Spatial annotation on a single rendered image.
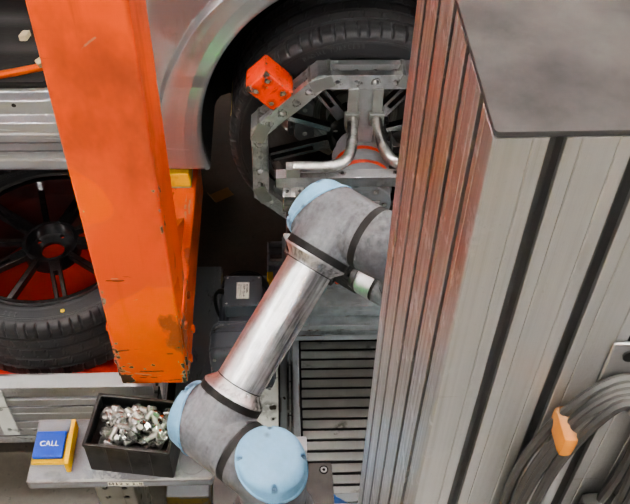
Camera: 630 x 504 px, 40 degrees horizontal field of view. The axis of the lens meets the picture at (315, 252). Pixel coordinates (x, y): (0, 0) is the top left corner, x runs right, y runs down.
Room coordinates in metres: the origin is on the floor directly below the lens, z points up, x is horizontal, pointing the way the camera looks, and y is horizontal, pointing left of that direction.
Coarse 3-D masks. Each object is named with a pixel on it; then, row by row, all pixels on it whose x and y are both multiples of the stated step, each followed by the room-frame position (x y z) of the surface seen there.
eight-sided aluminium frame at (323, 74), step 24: (312, 72) 1.66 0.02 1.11; (336, 72) 1.65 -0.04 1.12; (360, 72) 1.65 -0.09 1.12; (384, 72) 1.65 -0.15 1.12; (408, 72) 1.66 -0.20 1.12; (312, 96) 1.63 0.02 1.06; (264, 120) 1.63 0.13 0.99; (264, 144) 1.63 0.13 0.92; (264, 168) 1.63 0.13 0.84; (264, 192) 1.63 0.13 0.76
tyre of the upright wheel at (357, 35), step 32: (288, 0) 1.93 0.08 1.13; (320, 0) 1.88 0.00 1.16; (352, 0) 1.87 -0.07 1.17; (384, 0) 1.87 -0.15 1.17; (416, 0) 1.92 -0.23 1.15; (256, 32) 1.90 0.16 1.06; (288, 32) 1.79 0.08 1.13; (320, 32) 1.75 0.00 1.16; (352, 32) 1.73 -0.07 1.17; (384, 32) 1.73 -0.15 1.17; (288, 64) 1.71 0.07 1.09
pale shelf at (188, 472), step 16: (80, 432) 1.09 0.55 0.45; (80, 448) 1.05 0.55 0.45; (80, 464) 1.01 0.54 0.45; (192, 464) 1.02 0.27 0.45; (32, 480) 0.96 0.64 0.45; (48, 480) 0.96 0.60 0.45; (64, 480) 0.97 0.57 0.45; (80, 480) 0.97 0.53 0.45; (96, 480) 0.97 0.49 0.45; (112, 480) 0.97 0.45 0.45; (128, 480) 0.97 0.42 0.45; (144, 480) 0.97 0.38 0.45; (160, 480) 0.97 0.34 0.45; (176, 480) 0.97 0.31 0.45; (192, 480) 0.98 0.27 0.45; (208, 480) 0.98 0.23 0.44
